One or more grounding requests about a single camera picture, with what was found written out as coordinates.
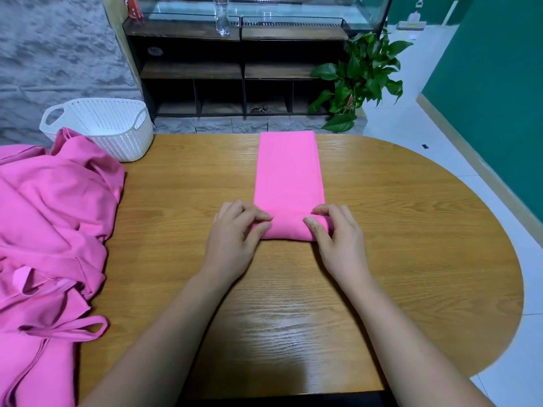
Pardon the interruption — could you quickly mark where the pile of pink cloths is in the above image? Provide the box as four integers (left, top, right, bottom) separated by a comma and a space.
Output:
0, 128, 127, 407

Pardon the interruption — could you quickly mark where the clear bottle with orange label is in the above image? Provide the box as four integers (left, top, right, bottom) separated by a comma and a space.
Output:
213, 0, 232, 37

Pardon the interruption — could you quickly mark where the white mop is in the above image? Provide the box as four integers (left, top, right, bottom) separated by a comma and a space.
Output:
397, 0, 427, 32

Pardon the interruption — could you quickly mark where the pink towel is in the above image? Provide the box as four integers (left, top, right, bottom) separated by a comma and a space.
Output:
253, 130, 332, 243

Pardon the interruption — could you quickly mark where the person's left hand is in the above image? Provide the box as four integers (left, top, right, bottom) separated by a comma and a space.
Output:
199, 199, 274, 285

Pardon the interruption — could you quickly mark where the white woven plastic basket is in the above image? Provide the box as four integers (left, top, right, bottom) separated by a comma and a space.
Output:
38, 97, 156, 163

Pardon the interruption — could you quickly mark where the person's right hand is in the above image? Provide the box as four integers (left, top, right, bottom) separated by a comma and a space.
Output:
303, 203, 374, 289

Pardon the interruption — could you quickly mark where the dark wooden shelf cabinet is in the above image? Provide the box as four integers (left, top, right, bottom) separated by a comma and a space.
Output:
123, 16, 368, 119

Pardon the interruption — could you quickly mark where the person's left forearm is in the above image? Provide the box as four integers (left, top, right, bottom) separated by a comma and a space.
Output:
78, 271, 247, 407

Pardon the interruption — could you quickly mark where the glass display case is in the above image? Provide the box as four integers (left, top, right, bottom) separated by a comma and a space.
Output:
127, 0, 393, 32

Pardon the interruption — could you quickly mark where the green potted plant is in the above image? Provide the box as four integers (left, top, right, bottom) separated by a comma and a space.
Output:
307, 29, 414, 135

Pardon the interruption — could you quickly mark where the person's right forearm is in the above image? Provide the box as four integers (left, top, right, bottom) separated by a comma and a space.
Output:
343, 275, 495, 407

